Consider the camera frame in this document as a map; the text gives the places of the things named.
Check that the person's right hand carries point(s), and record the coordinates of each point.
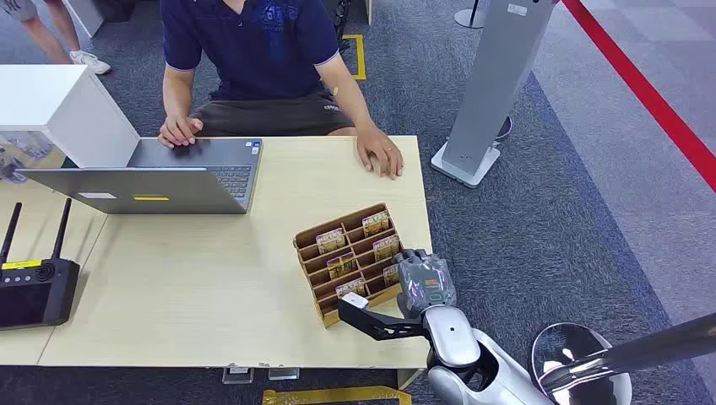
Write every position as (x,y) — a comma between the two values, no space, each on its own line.
(178,131)

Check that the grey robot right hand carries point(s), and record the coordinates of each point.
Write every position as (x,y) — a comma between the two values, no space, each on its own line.
(425,282)

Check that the person's left hand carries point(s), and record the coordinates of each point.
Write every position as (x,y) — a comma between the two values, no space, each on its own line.
(381,152)

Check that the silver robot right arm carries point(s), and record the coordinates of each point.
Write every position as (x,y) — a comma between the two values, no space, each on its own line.
(456,341)

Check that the person's right forearm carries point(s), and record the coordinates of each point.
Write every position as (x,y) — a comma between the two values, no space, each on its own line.
(177,92)

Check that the person's left forearm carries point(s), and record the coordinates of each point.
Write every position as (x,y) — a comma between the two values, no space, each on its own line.
(349,92)

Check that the printed hotel card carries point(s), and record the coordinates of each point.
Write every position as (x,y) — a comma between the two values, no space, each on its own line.
(330,241)
(386,247)
(391,275)
(342,266)
(350,288)
(375,223)

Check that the wooden card holder rack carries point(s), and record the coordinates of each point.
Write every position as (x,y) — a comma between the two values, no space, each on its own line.
(358,251)

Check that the seated person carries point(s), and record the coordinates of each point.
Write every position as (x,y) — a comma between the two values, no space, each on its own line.
(263,50)

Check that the standing person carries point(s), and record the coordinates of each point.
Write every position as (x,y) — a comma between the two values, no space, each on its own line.
(47,33)

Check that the grey laptop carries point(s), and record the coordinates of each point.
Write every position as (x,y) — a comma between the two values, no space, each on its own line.
(168,187)

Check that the white box cabinet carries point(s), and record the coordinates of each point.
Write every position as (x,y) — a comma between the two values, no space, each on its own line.
(61,109)

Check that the black round base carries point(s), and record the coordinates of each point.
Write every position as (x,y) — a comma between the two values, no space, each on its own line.
(504,128)

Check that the grey kiosk stand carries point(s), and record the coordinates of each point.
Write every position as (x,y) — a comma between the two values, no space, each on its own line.
(492,84)

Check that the black chair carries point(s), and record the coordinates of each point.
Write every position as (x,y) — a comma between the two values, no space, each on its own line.
(338,17)

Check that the yellow tape strip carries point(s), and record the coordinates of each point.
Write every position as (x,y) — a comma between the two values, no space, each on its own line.
(335,396)

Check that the printed picture panel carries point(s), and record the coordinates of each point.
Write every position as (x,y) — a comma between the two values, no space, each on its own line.
(25,153)

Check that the silver stanchion base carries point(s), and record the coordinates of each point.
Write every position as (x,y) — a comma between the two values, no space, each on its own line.
(470,17)

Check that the black remote controller with antennas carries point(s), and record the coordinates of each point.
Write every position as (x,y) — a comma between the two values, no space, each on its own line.
(33,293)

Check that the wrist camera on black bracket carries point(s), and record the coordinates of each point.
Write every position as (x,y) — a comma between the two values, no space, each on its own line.
(380,324)

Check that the clear table bracket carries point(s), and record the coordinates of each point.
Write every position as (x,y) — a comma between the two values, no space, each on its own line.
(283,373)
(238,375)

